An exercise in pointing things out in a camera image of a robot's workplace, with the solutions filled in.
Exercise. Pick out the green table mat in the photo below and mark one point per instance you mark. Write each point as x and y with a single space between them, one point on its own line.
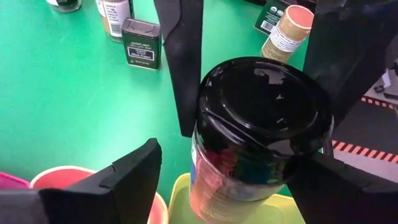
77 109

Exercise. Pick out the orange plastic tray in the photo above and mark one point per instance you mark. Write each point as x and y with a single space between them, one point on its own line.
62 178

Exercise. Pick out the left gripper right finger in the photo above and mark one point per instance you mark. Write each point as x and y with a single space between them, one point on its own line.
342 202

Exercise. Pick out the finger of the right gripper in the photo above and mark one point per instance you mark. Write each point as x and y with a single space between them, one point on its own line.
183 62
351 46

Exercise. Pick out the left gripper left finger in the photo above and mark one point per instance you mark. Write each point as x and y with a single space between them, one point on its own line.
124 193

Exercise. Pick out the black-lid spice jar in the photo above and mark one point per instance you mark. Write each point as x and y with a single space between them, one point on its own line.
264 102

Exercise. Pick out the magenta plastic tray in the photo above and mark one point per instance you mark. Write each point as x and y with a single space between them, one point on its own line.
12 182

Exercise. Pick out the black pepper tin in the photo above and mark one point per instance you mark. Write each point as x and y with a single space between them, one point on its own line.
270 15
143 46

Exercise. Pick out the yellow-green plastic tray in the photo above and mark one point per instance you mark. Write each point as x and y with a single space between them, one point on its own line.
180 205

